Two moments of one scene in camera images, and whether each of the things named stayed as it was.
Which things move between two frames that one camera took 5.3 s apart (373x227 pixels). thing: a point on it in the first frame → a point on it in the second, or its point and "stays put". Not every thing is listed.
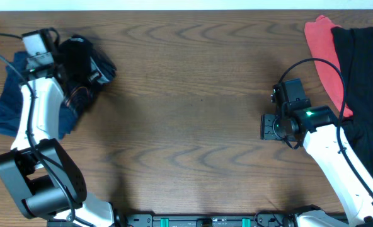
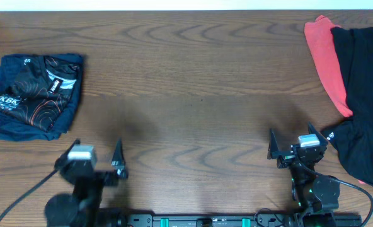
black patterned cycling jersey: (82, 67) → (33, 96)
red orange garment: (322, 42) stays put
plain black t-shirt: (365, 52) stays put
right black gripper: (267, 128) → (286, 157)
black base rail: (227, 219) stays put
